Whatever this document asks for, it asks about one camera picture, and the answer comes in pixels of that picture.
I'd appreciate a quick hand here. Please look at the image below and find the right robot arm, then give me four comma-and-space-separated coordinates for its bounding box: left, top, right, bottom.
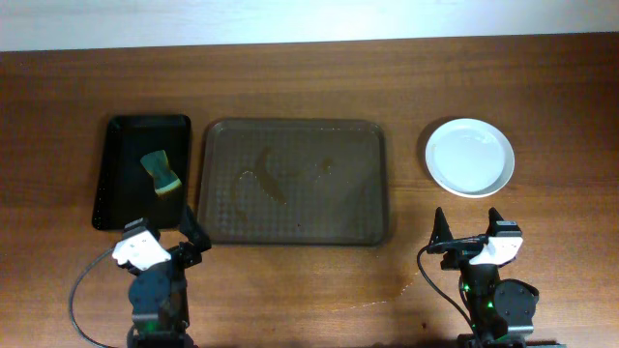
420, 208, 539, 347

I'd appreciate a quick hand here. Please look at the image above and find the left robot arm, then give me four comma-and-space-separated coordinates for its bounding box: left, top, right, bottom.
112, 207, 212, 348

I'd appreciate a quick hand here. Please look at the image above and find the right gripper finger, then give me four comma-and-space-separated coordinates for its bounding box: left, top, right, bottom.
429, 207, 454, 245
486, 207, 505, 236

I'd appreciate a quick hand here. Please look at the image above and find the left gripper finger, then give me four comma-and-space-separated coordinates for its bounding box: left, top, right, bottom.
123, 217, 160, 237
179, 206, 212, 252

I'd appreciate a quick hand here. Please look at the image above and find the black tray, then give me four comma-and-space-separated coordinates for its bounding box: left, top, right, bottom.
92, 114, 192, 231

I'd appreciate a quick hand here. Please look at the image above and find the brown serving tray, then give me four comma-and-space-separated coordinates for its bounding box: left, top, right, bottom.
195, 118, 390, 247

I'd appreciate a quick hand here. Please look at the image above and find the green yellow sponge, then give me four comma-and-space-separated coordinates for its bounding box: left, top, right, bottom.
140, 150, 182, 196

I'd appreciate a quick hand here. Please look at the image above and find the pale green plate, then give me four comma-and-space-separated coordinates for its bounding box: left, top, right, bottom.
425, 118, 516, 198

